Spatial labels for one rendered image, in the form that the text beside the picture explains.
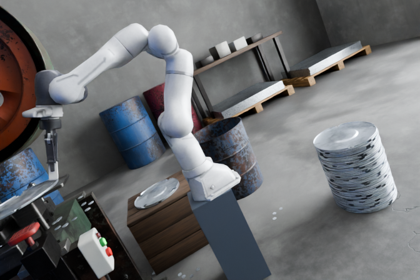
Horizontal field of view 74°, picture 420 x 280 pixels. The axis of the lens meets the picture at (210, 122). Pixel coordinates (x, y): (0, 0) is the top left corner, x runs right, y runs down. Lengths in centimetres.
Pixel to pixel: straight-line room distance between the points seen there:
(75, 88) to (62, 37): 353
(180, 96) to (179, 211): 76
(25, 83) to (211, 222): 104
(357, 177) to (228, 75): 365
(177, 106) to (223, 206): 45
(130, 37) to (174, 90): 26
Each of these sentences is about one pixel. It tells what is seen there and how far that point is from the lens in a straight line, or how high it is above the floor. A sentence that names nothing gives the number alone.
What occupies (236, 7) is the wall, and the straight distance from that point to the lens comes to 511.
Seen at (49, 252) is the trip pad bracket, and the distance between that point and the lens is 94.
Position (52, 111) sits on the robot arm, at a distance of 119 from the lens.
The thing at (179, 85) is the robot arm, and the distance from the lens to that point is 110.
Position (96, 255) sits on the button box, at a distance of 101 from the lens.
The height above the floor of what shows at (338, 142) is 35.
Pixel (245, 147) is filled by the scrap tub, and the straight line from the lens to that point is 194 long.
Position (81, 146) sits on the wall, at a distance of 455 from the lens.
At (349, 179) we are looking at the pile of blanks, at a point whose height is 18.
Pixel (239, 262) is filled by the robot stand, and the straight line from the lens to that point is 134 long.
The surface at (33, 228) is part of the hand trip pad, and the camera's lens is 91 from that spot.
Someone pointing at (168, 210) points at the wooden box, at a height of 30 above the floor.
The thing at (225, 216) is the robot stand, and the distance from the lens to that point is 122.
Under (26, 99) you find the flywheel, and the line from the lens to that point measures 154.
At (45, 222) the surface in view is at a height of 68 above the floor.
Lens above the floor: 97
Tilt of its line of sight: 12 degrees down
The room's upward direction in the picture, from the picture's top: 25 degrees counter-clockwise
